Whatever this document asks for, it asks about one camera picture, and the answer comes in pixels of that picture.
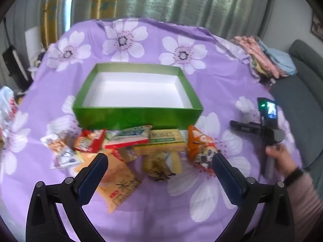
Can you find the gold brown snack packet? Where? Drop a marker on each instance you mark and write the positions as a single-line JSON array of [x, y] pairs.
[[156, 166]]

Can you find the pale yellow snack packet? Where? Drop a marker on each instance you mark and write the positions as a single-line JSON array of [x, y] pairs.
[[176, 162]]

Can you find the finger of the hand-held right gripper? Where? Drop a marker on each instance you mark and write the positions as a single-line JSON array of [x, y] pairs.
[[246, 127]]

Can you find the light blue folded cloth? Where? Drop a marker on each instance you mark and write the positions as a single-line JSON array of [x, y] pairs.
[[280, 58]]

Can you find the person's right hand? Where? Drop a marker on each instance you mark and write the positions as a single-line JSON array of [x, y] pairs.
[[284, 160]]

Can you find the pink patterned folded cloth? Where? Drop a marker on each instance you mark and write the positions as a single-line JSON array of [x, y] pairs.
[[254, 48]]

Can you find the beige green label snack packet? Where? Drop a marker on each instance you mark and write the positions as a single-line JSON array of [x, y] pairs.
[[164, 136]]

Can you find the white red print plastic bag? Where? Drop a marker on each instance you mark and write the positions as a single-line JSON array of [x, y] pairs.
[[8, 108]]

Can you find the grey green curtain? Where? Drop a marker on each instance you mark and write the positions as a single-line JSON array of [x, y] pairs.
[[176, 0]]

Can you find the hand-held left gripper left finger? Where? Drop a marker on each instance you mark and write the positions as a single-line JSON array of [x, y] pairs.
[[93, 176]]

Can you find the framed wall picture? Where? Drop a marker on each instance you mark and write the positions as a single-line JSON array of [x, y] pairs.
[[317, 25]]

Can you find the grey sofa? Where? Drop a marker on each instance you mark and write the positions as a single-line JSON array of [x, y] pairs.
[[297, 93]]

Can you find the orange cartoon snack packet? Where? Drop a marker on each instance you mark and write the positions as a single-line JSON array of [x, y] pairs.
[[199, 143]]

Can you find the white box appliance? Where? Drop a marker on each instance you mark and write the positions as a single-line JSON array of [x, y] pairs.
[[34, 42]]

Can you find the white blue snack packet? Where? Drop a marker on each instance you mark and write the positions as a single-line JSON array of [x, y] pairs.
[[65, 157]]

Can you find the large orange beige snack packet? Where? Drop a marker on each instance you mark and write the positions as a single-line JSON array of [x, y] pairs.
[[118, 181]]

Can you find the red snack packet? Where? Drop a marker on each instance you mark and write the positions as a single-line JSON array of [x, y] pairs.
[[88, 142]]

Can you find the purple floral cloth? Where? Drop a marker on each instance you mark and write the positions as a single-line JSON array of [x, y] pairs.
[[151, 48]]

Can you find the green cardboard box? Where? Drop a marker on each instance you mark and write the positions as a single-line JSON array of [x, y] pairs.
[[113, 118]]

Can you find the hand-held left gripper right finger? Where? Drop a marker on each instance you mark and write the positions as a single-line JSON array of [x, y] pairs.
[[227, 179]]

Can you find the black wristband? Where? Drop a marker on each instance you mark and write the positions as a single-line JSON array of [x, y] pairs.
[[294, 177]]

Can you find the beige blue print snack packet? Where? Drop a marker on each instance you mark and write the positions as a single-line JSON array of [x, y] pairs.
[[131, 133]]

